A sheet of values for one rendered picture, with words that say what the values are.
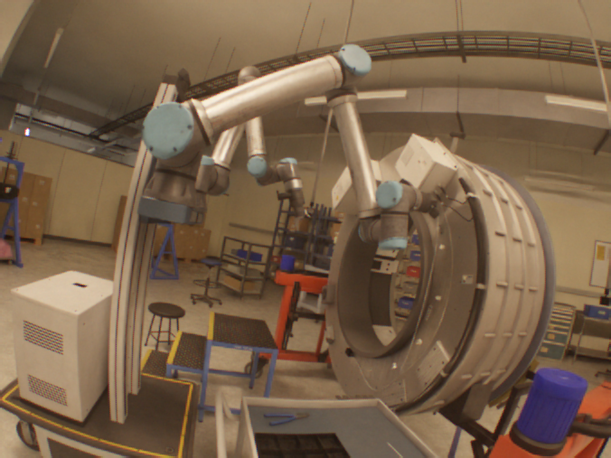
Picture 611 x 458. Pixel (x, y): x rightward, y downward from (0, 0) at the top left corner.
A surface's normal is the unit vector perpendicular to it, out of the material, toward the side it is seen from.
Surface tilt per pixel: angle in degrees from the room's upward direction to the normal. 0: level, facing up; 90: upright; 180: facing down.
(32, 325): 90
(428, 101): 90
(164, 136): 93
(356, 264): 93
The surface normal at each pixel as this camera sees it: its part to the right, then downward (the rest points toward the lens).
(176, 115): 0.15, 0.05
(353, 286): 0.32, -0.28
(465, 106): -0.55, -0.15
